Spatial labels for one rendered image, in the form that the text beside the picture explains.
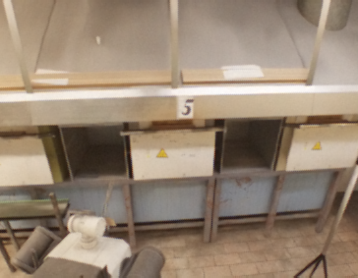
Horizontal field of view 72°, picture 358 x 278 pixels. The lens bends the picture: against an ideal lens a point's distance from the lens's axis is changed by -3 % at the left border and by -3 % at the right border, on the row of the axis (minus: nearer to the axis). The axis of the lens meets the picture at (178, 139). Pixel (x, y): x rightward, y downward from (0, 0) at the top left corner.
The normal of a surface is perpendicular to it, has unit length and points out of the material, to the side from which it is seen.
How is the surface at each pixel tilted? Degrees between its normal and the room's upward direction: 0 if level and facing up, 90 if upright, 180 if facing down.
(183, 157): 90
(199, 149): 90
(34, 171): 90
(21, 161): 90
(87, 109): 80
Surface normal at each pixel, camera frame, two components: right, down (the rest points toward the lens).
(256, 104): 0.09, 0.29
